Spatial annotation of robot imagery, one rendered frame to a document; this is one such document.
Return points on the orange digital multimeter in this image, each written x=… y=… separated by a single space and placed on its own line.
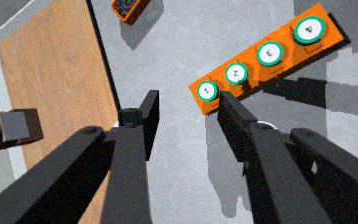
x=129 y=10

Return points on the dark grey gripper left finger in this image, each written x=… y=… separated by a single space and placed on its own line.
x=59 y=188

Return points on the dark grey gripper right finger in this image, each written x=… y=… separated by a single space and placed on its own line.
x=278 y=192

